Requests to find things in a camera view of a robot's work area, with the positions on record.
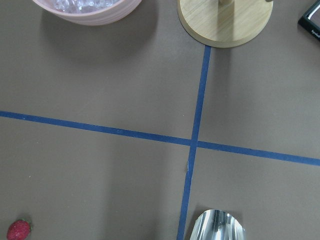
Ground round wooden stand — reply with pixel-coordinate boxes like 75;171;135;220
177;0;274;48

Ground red strawberry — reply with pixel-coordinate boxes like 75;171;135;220
6;219;33;240

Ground black box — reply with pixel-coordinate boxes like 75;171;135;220
298;0;320;41

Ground shiny metal scoop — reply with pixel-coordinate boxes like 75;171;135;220
190;209;247;240

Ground pink bowl with ice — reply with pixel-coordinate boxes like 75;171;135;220
33;0;142;26

